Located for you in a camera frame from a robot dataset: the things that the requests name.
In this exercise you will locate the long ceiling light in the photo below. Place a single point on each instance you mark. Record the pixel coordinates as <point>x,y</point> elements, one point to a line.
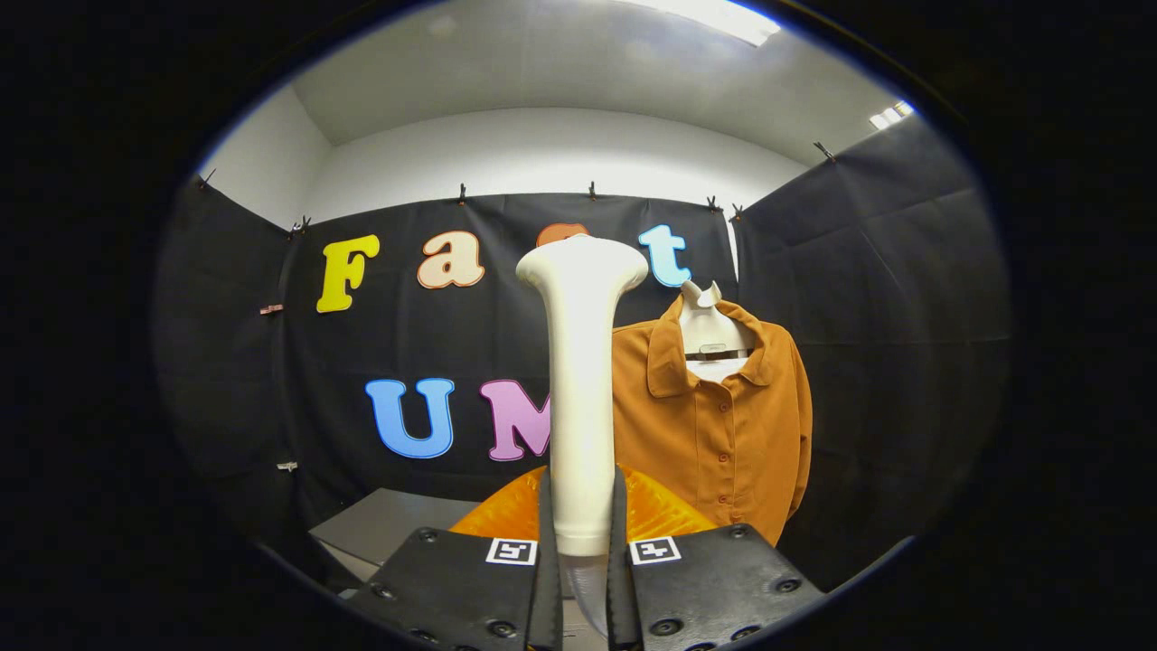
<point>714,16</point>

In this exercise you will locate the small ceiling light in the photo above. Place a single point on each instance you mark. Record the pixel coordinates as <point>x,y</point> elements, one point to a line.
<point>891,114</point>

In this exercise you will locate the grey cabinet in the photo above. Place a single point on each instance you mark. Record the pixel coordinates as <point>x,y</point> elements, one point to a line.
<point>398,524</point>

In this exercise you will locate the black backdrop cloth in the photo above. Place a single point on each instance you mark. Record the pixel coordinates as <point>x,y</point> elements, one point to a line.
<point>407,344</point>

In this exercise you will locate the orange button-up shirt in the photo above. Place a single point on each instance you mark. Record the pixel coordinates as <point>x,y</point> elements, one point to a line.
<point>723,443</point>

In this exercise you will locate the white garment steamer head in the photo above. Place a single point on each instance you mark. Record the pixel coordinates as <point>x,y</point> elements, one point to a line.
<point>583,407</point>

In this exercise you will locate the white mannequin torso stand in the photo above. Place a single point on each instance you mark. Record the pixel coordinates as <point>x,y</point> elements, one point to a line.
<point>710,325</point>

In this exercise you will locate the row of black clips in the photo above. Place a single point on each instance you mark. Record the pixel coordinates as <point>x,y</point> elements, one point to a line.
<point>463,192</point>

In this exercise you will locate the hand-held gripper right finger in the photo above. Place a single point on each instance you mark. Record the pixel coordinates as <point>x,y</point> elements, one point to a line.
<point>619,588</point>

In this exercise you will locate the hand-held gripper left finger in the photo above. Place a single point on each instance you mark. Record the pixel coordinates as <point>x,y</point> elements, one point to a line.
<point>545,579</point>

